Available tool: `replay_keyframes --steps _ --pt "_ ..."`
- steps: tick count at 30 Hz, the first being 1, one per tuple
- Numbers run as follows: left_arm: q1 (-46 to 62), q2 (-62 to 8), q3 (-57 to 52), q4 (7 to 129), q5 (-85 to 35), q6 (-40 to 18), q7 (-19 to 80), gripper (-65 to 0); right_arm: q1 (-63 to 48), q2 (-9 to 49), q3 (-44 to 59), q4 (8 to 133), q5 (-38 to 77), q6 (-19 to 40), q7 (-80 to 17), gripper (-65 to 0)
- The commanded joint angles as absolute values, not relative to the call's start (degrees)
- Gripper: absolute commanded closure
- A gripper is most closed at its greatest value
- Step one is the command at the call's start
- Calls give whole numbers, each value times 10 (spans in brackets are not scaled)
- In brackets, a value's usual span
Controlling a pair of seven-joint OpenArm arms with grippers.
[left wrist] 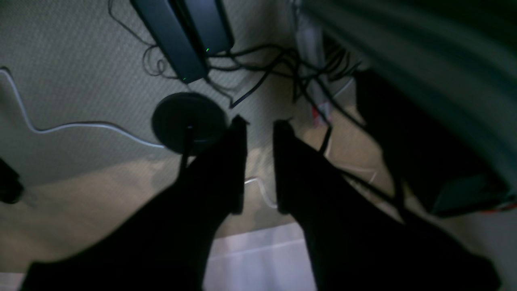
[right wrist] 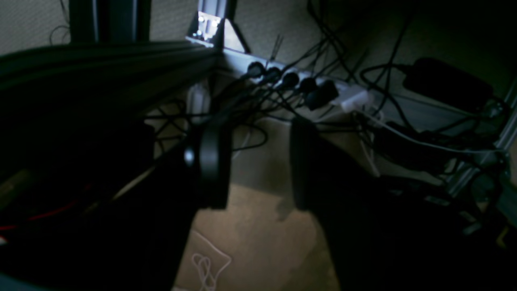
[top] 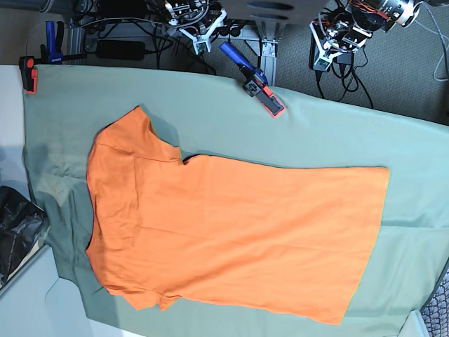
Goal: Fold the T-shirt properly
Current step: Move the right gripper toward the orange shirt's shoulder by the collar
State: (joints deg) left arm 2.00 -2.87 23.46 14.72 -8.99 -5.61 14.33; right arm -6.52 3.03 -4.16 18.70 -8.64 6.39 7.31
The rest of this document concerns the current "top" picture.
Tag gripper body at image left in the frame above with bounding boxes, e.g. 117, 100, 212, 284
178, 8, 227, 53

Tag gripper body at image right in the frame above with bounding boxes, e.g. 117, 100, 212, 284
312, 13, 368, 70

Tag orange T-shirt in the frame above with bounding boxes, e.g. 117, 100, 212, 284
86, 107, 389, 324

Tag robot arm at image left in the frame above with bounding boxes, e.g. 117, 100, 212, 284
164, 1, 227, 55

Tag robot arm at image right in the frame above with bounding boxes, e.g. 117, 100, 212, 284
309, 0, 420, 72

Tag black power adapter inner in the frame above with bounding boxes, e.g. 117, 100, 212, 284
309, 22, 331, 72

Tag blue clamp at centre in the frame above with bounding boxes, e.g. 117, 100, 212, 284
220, 41, 285, 118

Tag blue clamp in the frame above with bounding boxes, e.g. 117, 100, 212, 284
18, 21, 87, 94
220, 41, 285, 118

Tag green table cloth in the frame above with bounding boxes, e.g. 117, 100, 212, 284
23, 65, 448, 336

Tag black power brick left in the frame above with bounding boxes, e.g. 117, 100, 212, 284
95, 40, 146, 61

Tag blue clamp at left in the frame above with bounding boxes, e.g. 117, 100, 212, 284
18, 21, 87, 94

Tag black plastic bag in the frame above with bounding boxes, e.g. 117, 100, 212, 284
1, 186, 46, 286

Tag grey patterned chair corner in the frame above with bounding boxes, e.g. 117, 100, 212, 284
420, 262, 449, 337

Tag aluminium frame post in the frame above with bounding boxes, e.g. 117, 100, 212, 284
247, 21, 286, 86

